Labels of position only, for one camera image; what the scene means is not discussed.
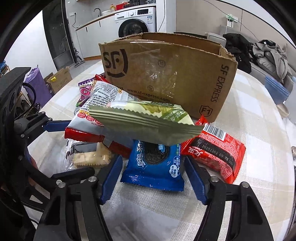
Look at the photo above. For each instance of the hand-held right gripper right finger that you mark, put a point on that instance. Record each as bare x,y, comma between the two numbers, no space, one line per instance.
196,180

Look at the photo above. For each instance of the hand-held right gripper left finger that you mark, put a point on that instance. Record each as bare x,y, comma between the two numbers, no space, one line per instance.
111,178

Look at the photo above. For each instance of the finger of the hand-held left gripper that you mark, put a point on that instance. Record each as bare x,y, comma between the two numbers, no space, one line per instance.
57,126
74,172

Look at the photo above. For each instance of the red snack packet dark band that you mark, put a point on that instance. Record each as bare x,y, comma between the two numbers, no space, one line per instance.
215,150

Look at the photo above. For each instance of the large white red snack bag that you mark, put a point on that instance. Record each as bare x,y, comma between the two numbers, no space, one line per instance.
92,134

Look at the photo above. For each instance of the blue cookie packet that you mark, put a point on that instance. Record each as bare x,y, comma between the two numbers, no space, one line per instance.
152,171

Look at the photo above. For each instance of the purple snack packet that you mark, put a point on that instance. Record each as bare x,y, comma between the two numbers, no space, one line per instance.
85,92

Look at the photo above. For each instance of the green snack packet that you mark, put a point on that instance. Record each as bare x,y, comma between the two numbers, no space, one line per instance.
148,122

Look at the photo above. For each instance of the brown cardboard box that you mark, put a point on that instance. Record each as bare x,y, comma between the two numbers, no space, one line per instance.
173,76

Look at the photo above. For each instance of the clear cracker packet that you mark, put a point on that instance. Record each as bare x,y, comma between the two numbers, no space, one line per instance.
90,158

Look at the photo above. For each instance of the purple bag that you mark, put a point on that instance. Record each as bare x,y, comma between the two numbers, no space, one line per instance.
39,88

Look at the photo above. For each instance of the small cardboard box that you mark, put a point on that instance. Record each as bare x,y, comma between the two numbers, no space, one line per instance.
61,78

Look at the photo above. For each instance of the checked tablecloth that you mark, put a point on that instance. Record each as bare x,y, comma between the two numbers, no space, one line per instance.
254,129

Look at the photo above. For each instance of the black door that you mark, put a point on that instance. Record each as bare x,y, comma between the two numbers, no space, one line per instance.
57,34

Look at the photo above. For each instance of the white kitchen base cabinet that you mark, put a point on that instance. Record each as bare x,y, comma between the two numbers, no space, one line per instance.
97,37

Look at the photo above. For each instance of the beige bowls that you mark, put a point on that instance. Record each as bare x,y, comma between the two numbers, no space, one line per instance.
283,110

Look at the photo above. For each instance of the kitchen faucet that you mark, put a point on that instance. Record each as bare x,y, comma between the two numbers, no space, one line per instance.
99,11

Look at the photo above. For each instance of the white washing machine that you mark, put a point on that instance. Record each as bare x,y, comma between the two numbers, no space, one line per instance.
136,25

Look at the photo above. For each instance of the yellow bottle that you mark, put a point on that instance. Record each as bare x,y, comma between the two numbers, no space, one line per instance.
112,7

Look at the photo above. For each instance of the red box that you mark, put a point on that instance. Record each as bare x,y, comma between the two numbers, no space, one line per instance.
122,6

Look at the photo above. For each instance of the black jacket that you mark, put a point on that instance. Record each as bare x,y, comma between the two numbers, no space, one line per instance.
238,51

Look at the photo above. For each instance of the grey clothes pile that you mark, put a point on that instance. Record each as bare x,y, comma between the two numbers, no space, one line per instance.
272,60

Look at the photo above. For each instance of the grey sofa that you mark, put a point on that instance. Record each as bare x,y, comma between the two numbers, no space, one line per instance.
215,38

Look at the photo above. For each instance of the black pressure cooker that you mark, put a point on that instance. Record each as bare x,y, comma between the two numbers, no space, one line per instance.
135,2

